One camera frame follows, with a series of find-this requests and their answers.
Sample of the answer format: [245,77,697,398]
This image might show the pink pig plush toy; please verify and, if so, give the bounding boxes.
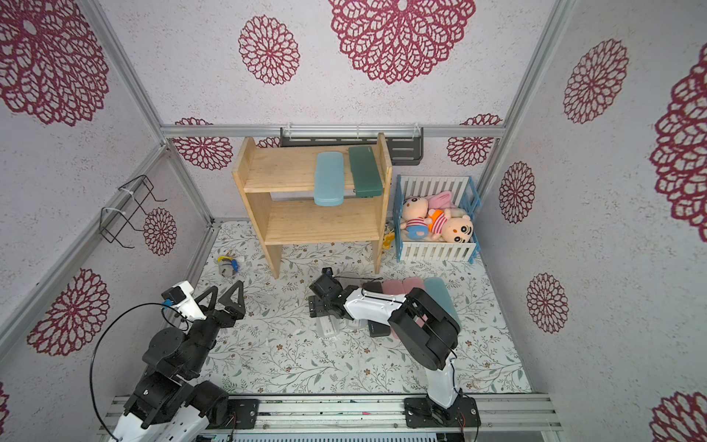
[401,191,453,239]

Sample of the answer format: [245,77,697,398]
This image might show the black wire wall rack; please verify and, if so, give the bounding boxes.
[98,174,166,250]

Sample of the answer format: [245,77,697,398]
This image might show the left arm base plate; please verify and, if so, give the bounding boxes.
[221,399,260,430]

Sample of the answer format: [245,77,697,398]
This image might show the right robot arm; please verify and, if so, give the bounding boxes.
[309,273,460,409]

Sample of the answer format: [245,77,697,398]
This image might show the small toy figure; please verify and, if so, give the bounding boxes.
[217,255,239,279]

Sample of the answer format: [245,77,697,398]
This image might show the dark green pencil case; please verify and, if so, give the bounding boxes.
[349,145,383,198]

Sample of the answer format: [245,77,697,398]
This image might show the frosted white pencil case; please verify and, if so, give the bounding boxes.
[316,315,340,339]
[346,320,368,334]

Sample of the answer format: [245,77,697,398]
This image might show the black pencil case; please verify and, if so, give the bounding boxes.
[362,280,391,338]

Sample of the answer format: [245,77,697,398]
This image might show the teal pencil case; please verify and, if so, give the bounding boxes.
[423,277,461,326]

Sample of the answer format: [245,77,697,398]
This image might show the yellow flower toy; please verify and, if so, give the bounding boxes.
[382,231,396,250]

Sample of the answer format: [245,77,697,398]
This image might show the white blue toy crib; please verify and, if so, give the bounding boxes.
[393,175,481,263]

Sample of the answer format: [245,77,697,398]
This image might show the wooden two-tier shelf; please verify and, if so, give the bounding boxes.
[232,133,392,278]

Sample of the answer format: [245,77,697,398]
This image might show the dark grey wall shelf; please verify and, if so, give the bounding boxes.
[279,128,423,166]

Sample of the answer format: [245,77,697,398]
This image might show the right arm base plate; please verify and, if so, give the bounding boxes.
[403,395,482,428]

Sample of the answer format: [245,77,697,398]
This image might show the pink pencil case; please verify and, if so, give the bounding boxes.
[381,280,406,296]
[402,277,425,294]

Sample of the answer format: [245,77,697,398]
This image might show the light blue pencil case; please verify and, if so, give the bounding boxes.
[314,151,345,207]

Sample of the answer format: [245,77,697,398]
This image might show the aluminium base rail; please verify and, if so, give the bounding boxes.
[99,393,567,441]

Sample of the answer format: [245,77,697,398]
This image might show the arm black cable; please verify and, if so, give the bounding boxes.
[89,301,191,442]
[333,274,482,442]

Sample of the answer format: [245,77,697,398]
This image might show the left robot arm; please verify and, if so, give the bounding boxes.
[112,281,258,441]

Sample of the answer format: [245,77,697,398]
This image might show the cartoon boy plush toy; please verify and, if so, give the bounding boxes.
[428,209,473,243]

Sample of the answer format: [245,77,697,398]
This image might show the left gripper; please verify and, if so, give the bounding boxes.
[183,280,245,376]

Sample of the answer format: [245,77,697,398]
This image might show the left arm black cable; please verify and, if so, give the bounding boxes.
[89,301,191,442]

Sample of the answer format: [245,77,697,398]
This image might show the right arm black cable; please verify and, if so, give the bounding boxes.
[333,274,482,442]

